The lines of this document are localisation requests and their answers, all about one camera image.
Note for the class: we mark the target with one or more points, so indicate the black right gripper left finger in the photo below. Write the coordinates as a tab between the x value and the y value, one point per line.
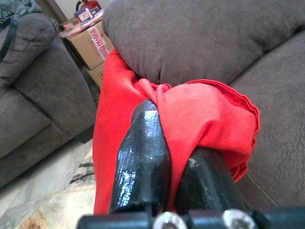
143	162

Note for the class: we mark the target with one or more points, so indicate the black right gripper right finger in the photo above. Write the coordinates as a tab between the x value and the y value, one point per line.
205	183

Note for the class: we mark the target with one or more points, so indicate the red pillow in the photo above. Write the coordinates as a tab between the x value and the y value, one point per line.
190	114

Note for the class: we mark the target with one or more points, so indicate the brown fabric two-seat sofa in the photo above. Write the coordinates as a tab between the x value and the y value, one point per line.
190	35

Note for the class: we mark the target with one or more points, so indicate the plain cardboard box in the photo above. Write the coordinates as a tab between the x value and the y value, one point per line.
95	76

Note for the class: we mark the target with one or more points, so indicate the cardboard box with fragile tape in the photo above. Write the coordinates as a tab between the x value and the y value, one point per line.
81	45

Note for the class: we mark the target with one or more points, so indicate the clear plastic bag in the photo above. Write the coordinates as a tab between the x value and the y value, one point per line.
74	29

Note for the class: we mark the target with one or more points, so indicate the small red blue box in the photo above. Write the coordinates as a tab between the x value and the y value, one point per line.
85	15

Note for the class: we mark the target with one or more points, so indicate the red fire extinguisher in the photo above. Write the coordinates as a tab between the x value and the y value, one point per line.
89	4

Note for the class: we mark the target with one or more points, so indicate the grey teal clothes pile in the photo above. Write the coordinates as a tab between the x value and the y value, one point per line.
21	7

